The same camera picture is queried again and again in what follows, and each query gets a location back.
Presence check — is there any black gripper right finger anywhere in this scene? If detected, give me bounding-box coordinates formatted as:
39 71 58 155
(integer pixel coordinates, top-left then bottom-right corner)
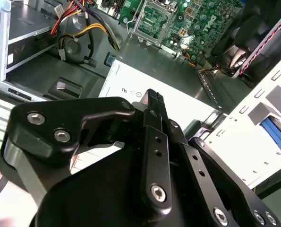
163 110 281 227

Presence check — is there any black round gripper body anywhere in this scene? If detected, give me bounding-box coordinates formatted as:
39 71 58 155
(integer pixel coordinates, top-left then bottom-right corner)
29 141 214 227

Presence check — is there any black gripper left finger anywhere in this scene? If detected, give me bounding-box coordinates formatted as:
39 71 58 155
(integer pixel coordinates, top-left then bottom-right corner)
0 88 173 215

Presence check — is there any hard disk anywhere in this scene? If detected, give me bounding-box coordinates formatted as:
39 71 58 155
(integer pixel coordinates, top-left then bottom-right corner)
260 115 281 160

